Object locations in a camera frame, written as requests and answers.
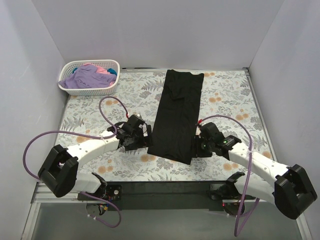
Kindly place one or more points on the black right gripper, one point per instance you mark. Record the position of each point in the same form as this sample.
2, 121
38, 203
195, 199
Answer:
198, 146

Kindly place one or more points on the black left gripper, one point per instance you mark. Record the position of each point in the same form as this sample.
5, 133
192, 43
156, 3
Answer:
145, 136

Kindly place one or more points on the black t shirt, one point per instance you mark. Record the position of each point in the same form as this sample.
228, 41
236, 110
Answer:
177, 116

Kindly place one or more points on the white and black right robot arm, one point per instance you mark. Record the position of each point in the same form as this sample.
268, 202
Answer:
289, 188

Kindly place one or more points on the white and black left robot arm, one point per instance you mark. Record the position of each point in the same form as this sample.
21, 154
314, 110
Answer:
60, 170

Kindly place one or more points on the floral patterned table mat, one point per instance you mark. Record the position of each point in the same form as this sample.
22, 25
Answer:
226, 100

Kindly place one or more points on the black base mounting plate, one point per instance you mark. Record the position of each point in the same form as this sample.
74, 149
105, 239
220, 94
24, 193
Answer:
165, 195

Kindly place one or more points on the blue garment in basket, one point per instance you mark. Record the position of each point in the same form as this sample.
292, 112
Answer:
112, 71

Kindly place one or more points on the white plastic laundry basket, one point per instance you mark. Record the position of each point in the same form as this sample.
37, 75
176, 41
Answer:
105, 63

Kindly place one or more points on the pink garment in basket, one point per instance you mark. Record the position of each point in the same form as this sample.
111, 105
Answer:
99, 69

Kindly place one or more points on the purple t shirt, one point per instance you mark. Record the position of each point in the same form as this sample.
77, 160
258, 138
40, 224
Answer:
86, 77

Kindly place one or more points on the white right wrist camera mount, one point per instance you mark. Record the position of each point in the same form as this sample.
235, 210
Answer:
198, 129

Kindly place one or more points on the aluminium frame rail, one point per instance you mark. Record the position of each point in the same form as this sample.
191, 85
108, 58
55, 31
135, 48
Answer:
42, 194

